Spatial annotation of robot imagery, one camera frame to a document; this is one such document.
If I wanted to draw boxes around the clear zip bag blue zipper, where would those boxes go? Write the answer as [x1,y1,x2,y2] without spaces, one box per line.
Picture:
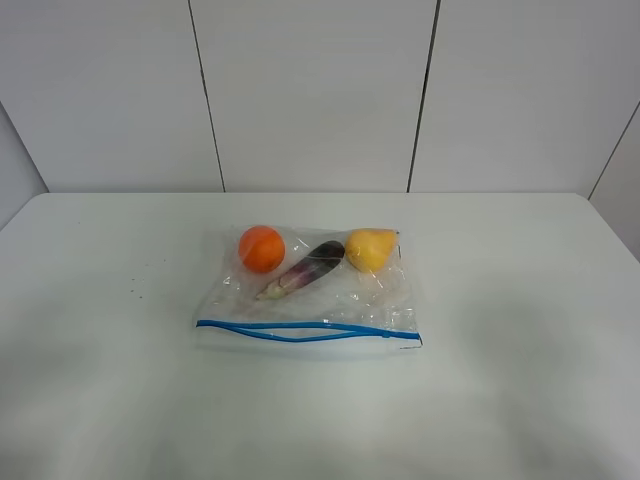
[193,225,423,354]

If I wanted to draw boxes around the purple eggplant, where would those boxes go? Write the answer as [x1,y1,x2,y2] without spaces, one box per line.
[256,240,345,301]

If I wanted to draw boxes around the yellow pear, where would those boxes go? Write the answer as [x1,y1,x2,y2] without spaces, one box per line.
[345,229,399,274]

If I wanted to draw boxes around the orange fruit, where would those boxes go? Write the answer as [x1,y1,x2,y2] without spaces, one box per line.
[237,225,286,274]

